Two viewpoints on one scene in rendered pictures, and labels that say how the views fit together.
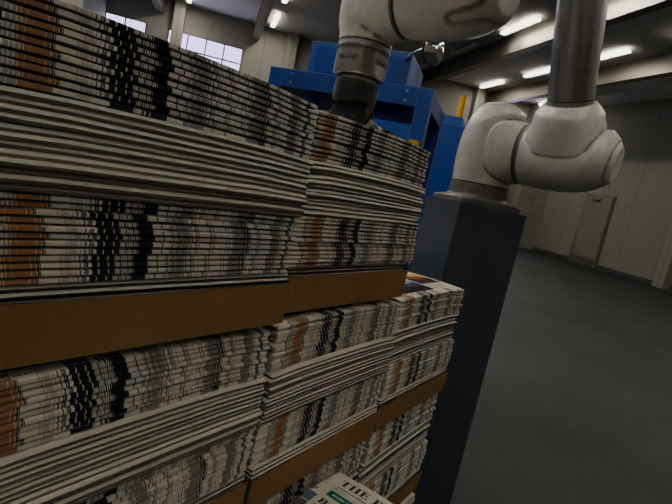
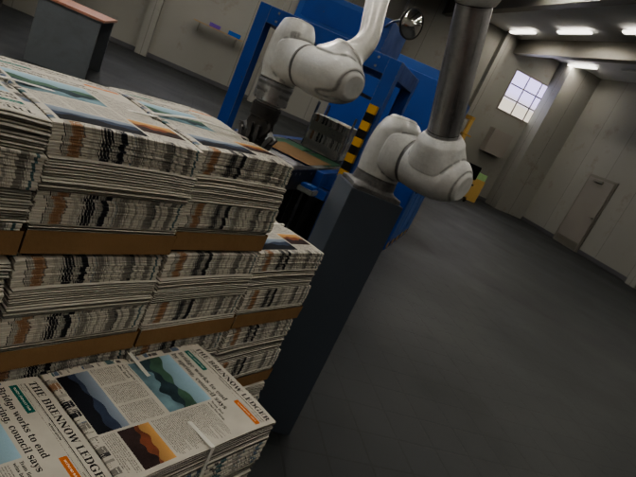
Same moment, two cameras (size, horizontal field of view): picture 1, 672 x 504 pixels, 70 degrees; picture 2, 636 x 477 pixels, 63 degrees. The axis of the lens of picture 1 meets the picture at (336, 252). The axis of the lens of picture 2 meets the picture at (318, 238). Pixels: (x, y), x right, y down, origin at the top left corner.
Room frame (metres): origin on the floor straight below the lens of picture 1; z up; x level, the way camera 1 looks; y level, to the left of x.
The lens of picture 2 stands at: (-0.50, -0.17, 1.26)
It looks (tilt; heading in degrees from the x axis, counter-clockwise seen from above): 15 degrees down; 357
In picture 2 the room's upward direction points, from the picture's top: 25 degrees clockwise
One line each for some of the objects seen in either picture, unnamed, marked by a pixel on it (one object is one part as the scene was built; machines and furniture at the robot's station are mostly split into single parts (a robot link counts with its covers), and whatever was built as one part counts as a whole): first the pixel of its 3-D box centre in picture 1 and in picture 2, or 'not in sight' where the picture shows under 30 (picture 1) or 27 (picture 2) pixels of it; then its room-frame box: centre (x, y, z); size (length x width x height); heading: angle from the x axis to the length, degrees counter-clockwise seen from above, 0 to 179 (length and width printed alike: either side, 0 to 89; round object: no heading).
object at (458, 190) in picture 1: (473, 194); (371, 181); (1.35, -0.34, 1.03); 0.22 x 0.18 x 0.06; 16
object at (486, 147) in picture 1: (493, 145); (393, 147); (1.33, -0.36, 1.17); 0.18 x 0.16 x 0.22; 49
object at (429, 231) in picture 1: (432, 373); (312, 309); (1.33, -0.35, 0.50); 0.20 x 0.20 x 1.00; 16
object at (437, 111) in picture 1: (361, 99); (342, 50); (3.04, 0.04, 1.50); 0.94 x 0.68 x 0.10; 74
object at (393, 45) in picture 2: (366, 75); (351, 27); (3.04, 0.04, 1.65); 0.60 x 0.45 x 0.20; 74
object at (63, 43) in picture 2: not in sight; (73, 37); (7.09, 3.83, 0.42); 1.58 x 0.81 x 0.84; 20
